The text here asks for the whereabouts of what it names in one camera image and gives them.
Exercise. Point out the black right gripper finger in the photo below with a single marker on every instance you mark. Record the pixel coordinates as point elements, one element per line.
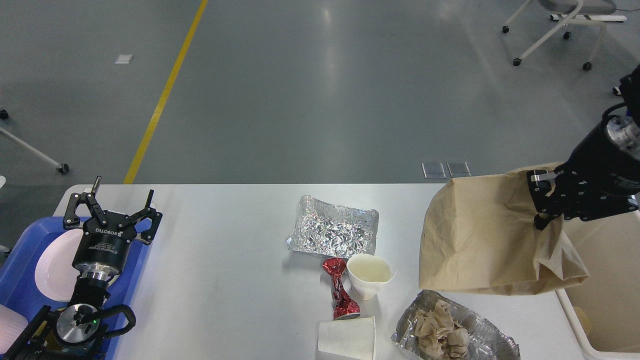
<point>549,192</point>
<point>594,206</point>

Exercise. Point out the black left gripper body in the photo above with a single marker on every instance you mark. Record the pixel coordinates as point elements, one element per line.
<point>104,245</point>

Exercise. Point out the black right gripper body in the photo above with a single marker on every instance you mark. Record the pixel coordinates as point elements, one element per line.
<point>608,158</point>

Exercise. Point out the pink plate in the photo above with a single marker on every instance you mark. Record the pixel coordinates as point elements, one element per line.
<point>56,276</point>

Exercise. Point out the brown paper bag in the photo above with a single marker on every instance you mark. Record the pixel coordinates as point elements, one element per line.
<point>479,237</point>

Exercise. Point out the foil with tissue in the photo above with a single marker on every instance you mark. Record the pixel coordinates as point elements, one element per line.
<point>434,327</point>

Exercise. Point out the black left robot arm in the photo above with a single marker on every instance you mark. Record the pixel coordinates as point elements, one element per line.
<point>79,329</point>

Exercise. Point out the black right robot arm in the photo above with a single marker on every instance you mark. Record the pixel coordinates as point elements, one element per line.
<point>628,109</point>

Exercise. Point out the white chair base left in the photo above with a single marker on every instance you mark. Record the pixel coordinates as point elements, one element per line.
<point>60,167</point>

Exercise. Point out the blue plastic tray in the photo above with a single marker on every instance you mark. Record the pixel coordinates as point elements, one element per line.
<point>20,293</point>

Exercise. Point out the beige plastic bin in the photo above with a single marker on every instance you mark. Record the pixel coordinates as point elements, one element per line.
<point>604,310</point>

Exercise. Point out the white office chair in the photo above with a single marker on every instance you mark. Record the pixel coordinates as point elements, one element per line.
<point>574,12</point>

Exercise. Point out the crumpled aluminium foil sheet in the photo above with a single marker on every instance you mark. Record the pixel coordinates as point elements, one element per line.
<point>325,229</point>

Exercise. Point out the crumpled white paper cup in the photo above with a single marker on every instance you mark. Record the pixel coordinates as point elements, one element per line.
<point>368,274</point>

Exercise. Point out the red foil wrapper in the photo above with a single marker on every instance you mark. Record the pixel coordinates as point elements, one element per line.
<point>345,308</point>

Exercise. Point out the white paper cup lying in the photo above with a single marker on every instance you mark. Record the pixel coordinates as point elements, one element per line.
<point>352,338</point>

